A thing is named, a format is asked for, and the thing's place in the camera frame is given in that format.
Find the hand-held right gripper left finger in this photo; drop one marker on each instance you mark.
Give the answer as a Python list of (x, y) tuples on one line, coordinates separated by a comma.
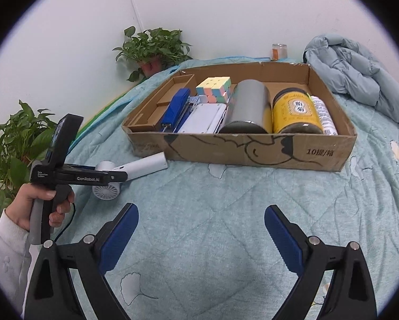
[(118, 240)]

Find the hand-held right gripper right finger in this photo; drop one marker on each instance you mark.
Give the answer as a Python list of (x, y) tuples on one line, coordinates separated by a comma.
[(282, 240)]

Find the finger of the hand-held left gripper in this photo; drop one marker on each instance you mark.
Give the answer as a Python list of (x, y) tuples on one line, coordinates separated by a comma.
[(116, 176)]

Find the white handheld fan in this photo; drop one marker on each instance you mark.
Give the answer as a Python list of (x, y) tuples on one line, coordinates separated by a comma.
[(143, 168)]

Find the blue stapler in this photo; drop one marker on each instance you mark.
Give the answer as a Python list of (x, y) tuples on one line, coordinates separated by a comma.
[(174, 108)]

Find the large cardboard box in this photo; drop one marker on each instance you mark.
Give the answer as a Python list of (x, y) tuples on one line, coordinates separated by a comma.
[(252, 153)]

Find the narrow cardboard insert tray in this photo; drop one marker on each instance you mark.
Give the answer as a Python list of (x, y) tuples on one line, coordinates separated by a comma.
[(166, 96)]

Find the white plastic case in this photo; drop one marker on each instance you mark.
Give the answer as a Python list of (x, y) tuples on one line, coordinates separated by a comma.
[(202, 118)]

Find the yellow dried flower jar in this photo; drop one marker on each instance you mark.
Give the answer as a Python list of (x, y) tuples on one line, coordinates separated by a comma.
[(296, 113)]

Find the white spray bottle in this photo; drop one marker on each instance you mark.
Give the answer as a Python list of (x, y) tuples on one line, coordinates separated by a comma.
[(324, 116)]

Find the pastel puzzle cube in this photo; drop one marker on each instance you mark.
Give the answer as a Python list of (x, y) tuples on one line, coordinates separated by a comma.
[(212, 88)]

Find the silver metal can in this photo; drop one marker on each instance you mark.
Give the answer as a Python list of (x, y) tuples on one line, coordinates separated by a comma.
[(247, 106)]

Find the person's left forearm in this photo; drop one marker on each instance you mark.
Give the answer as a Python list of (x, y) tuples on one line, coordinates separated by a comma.
[(4, 260)]

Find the person's left hand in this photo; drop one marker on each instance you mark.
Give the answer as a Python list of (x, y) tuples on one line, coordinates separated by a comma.
[(23, 206)]

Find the large leafy green plant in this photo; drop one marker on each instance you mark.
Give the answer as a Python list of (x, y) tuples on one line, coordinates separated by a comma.
[(9, 150)]

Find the teal printed quilt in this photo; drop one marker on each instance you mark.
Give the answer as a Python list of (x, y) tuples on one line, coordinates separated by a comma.
[(202, 206)]

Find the small potted green plant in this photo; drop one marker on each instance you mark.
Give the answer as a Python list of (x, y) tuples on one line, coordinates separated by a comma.
[(153, 48)]

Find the light blue puffer jacket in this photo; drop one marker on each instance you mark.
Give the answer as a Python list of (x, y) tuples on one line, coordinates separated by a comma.
[(359, 70)]

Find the small orange label glass jar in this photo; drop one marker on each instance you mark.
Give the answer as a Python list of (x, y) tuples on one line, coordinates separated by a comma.
[(279, 52)]

